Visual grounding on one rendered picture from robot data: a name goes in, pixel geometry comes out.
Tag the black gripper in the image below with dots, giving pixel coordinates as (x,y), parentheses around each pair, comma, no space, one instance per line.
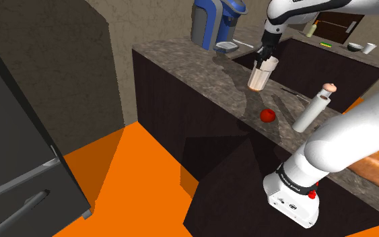
(270,41)

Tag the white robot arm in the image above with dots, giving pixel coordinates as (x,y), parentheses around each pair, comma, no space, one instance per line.
(346,131)

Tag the white utensil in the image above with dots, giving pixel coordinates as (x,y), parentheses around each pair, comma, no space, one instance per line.
(243,43)

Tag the tall beige cup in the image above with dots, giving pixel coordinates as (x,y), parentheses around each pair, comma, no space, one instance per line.
(258,76)

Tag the yellow soap bottle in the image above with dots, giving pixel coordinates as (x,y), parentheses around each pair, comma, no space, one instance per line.
(311,31)

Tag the green yellow sponge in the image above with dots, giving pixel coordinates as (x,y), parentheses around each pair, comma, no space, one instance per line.
(325,45)

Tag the dark table knife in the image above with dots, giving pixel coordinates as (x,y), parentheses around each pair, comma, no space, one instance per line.
(294,94)

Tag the blue grey coffee machine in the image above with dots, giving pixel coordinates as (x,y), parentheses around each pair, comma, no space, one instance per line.
(213,23)

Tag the red apple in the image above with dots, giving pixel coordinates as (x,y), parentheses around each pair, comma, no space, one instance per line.
(268,116)

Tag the white paper towel roll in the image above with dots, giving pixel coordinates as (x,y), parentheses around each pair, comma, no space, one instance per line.
(310,113)

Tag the dark bowl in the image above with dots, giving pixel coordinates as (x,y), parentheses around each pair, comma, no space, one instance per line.
(354,48)

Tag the small white cup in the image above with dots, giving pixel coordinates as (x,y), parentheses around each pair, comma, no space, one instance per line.
(369,48)

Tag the dark brown kitchen cabinet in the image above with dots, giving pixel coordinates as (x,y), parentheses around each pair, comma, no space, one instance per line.
(163,105)

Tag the orange brown bread loaf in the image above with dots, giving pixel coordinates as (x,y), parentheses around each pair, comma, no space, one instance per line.
(378,170)

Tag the dark grey refrigerator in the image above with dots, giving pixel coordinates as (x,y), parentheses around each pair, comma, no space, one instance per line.
(8,141)

